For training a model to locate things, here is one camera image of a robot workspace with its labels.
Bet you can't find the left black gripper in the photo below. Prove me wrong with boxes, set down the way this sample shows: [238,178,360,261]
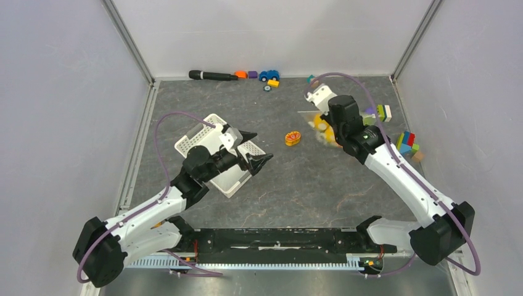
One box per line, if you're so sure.
[200,130,272,183]

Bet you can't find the yellow toy mango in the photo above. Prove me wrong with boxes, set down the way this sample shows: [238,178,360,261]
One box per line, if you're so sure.
[312,113,340,147]

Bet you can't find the clear zip top bag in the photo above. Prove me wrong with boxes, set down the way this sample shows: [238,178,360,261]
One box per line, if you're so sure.
[297,111,341,147]

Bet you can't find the green toy pepper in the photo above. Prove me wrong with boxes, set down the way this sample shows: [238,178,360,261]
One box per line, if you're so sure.
[363,115,376,126]

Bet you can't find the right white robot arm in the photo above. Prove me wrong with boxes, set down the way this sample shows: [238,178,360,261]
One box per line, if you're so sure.
[316,95,476,266]

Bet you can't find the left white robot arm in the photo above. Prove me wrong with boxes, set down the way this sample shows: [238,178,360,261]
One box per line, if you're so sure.
[72,128,273,287]

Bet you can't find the teal and wood cubes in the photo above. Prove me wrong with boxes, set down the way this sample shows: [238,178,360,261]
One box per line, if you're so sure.
[307,75,319,89]

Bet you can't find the green white brick stack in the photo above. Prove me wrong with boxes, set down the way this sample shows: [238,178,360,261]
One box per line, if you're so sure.
[377,104,392,122]

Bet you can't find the yellow butterfly toy block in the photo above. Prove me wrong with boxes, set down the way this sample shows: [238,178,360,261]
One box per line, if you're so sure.
[284,131,302,147]

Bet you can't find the white perforated plastic basket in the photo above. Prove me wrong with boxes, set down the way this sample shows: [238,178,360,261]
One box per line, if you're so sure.
[175,123,265,198]

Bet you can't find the yellow toy brick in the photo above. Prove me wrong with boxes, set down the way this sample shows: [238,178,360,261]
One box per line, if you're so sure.
[267,80,279,88]

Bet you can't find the multicolour brick stack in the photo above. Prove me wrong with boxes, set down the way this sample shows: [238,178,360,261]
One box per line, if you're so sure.
[396,131,419,155]

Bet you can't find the blue toy car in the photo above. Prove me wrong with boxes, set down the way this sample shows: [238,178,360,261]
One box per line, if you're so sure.
[258,70,280,82]

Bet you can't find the orange toy piece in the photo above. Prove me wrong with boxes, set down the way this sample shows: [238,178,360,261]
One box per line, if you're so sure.
[234,71,249,79]

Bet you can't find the small wooden cube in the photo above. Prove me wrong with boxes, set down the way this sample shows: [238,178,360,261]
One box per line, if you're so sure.
[411,151,425,163]

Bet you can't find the black microphone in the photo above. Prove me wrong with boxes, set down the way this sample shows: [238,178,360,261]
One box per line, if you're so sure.
[188,70,239,81]

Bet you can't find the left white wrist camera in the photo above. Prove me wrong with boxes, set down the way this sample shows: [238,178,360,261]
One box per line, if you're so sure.
[218,124,244,150]

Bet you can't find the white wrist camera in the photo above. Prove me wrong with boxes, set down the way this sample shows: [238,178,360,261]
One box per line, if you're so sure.
[305,83,337,114]
[218,124,244,150]

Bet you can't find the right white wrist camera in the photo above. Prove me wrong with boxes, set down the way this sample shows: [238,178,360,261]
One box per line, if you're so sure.
[305,83,337,114]

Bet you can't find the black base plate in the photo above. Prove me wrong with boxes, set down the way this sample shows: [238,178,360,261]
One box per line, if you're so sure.
[170,228,398,264]

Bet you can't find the white cable duct rail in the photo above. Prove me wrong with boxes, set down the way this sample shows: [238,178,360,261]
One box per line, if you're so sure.
[127,253,364,271]

